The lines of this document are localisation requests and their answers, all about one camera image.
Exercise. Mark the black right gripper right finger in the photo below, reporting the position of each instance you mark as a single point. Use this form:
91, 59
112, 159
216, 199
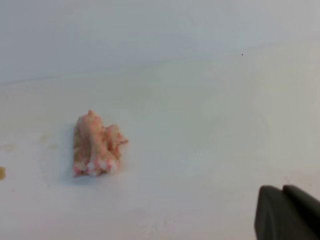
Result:
307, 206

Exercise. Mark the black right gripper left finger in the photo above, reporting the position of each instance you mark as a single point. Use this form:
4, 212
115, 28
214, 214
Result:
275, 217

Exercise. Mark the pink white rag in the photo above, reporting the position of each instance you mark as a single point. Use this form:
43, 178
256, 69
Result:
96, 148

